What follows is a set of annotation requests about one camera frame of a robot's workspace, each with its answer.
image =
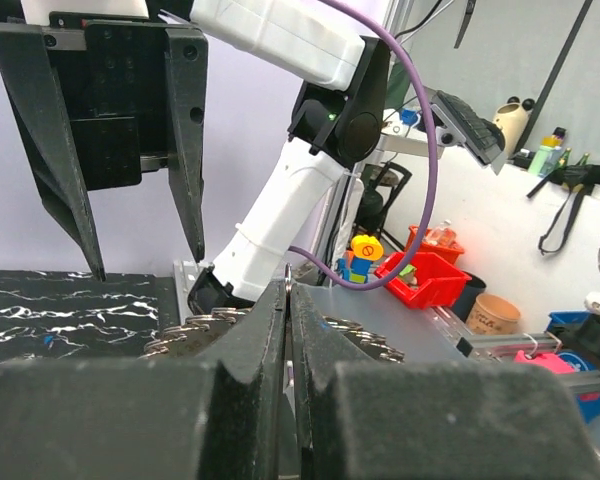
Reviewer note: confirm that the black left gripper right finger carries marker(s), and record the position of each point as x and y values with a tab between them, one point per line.
359	418

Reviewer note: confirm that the red plastic bin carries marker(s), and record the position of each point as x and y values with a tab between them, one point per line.
438	281

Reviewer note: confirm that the panda shaped mug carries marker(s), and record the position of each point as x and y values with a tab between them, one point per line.
511	119

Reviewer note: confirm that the toy figure yellow head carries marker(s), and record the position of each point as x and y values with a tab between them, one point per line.
356	262

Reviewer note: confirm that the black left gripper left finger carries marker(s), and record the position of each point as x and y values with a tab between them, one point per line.
209	416

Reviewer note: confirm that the blue plastic bin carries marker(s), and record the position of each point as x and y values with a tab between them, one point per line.
589	403

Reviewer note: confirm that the black keyboard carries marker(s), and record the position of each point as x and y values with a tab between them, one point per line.
457	124

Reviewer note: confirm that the brown paper cup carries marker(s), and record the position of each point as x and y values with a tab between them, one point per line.
493	315

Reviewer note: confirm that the green bottle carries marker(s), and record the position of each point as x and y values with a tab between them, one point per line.
547	152

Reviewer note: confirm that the black strap bag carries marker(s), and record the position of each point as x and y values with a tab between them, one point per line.
579	181

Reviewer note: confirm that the pink plastic object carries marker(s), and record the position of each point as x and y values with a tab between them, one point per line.
549	361

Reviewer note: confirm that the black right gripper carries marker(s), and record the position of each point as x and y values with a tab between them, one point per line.
87	118

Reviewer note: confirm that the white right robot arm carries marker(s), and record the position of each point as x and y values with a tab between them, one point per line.
335	123

